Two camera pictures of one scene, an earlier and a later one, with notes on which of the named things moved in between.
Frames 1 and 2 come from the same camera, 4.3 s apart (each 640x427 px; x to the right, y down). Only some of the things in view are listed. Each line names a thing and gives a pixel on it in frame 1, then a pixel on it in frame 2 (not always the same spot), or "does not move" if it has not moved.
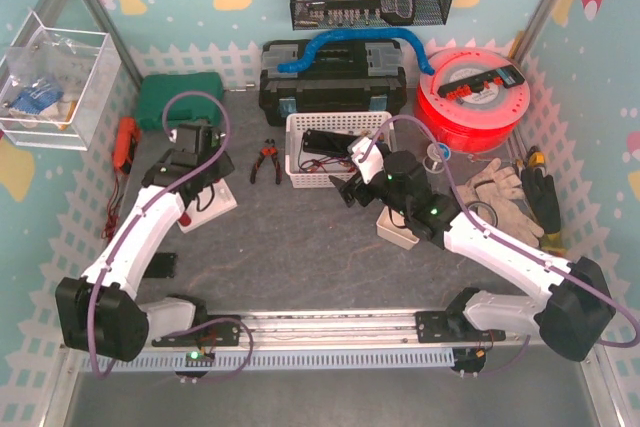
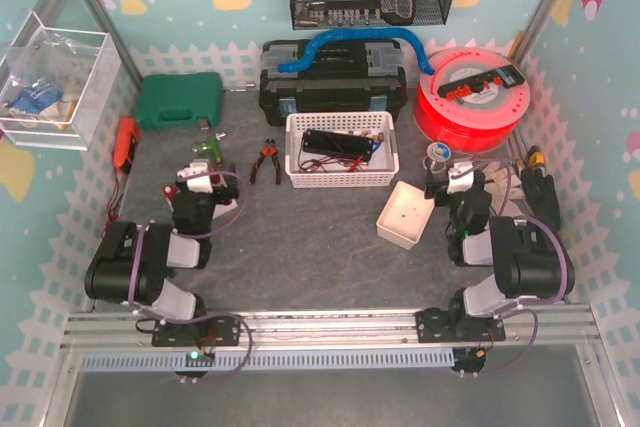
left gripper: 216,167 → 220,191
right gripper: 355,187 → 439,187
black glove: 541,194 does not move
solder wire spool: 434,161 does not move
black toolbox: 341,75 does not move
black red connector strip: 507,75 does not move
